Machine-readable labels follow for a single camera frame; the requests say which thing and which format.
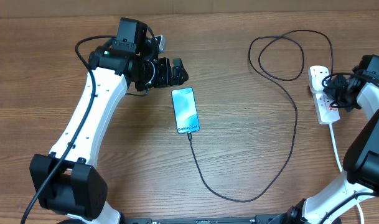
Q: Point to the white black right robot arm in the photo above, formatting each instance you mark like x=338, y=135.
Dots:
x=359, y=178

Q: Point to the white charger plug adapter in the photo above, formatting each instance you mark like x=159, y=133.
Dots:
x=316, y=84

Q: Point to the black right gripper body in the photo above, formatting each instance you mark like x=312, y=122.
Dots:
x=335, y=91

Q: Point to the white power strip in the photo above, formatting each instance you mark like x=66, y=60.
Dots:
x=325, y=113

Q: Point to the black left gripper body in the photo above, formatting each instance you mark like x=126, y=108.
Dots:
x=155, y=74

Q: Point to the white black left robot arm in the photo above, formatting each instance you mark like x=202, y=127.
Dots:
x=66, y=180

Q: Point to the black smartphone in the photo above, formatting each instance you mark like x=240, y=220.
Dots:
x=185, y=110

